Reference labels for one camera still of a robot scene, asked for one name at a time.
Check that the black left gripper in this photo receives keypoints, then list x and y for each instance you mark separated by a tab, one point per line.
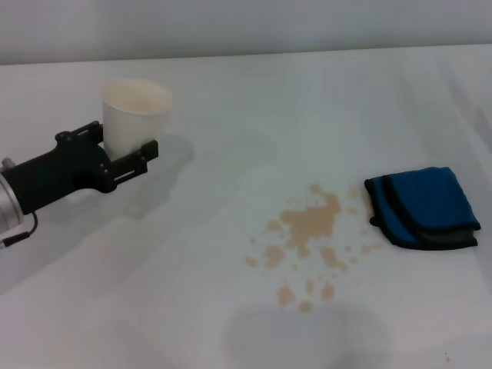
65	169

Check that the white paper cup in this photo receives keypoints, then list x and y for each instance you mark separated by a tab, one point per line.
134	119

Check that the blue rag with black trim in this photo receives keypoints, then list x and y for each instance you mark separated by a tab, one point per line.
423	203

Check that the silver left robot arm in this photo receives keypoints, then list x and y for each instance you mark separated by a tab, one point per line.
8	207

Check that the brown water stain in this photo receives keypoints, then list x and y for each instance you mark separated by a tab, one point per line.
307	225

